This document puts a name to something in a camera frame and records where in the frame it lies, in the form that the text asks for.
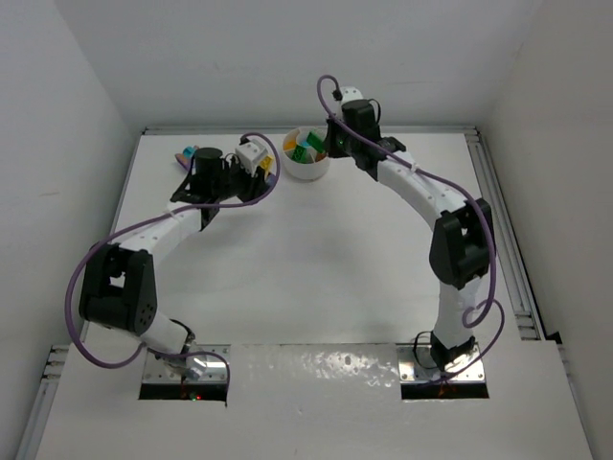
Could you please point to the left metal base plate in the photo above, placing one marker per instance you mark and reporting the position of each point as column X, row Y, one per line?
column 205, row 368

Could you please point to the green lego plate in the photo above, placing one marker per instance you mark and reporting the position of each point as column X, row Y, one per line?
column 315, row 141

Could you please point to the long yellow lego plate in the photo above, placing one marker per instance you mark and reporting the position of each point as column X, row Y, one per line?
column 267, row 163

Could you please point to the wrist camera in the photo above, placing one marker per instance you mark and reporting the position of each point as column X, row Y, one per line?
column 250, row 155
column 346, row 94

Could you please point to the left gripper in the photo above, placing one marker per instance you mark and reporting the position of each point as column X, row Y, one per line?
column 259, row 173

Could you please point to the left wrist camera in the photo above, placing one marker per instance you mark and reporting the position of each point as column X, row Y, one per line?
column 250, row 155

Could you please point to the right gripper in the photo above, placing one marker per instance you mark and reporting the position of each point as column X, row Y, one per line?
column 332, row 134

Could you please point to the purple yellow green lego cluster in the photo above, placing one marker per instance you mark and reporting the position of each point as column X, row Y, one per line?
column 271, row 180

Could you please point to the green lego brick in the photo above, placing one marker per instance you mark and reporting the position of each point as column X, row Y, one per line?
column 301, row 155

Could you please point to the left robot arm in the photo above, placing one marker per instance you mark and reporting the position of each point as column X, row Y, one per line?
column 119, row 289

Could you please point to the teal purple butterfly lego cluster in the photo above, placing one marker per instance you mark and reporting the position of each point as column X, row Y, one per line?
column 184, row 158

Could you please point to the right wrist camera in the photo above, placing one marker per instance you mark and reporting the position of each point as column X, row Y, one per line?
column 346, row 94

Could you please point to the white divided round container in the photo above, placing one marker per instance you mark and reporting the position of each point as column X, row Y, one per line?
column 305, row 172

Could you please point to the yellow lego brick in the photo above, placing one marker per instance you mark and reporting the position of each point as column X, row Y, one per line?
column 290, row 144

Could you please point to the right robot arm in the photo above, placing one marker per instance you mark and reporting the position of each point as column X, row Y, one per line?
column 459, row 254

